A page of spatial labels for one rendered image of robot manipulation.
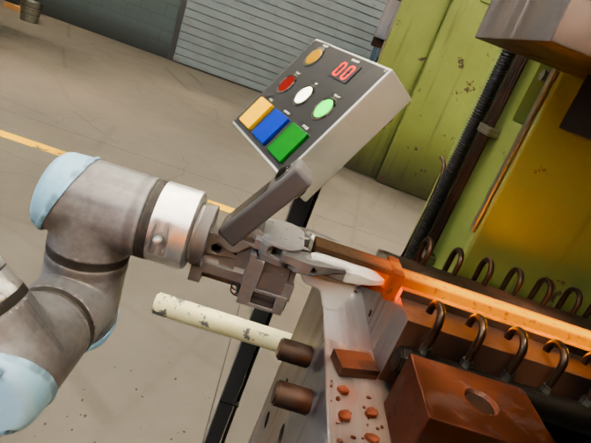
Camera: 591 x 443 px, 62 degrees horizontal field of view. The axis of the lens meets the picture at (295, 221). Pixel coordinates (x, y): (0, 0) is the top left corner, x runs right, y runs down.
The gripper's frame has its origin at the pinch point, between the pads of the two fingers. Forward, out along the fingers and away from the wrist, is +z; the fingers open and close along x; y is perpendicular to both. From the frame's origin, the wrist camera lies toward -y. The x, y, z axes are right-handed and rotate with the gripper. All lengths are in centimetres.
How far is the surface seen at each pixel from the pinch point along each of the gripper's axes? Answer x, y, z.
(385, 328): 3.1, 5.0, 3.0
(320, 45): -69, -19, -12
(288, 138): -44.1, -1.7, -13.1
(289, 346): 1.8, 11.8, -6.1
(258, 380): -100, 100, 5
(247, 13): -796, -10, -122
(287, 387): 9.1, 11.6, -6.1
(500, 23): -5.6, -28.4, 3.6
